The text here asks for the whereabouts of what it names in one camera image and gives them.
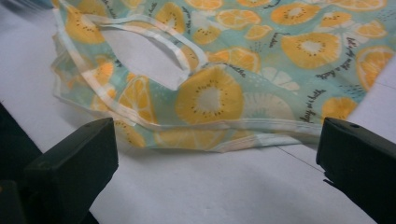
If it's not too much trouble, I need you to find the white table mat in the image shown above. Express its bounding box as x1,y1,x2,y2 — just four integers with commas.
0,0,396,224

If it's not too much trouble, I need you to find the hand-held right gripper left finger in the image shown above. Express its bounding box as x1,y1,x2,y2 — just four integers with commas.
22,117,120,224

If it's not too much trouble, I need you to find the orange fruit print tote bag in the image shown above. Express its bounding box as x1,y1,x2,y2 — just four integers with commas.
50,0,396,153

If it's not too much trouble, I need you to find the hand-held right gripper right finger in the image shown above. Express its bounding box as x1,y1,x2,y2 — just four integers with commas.
316,117,396,224

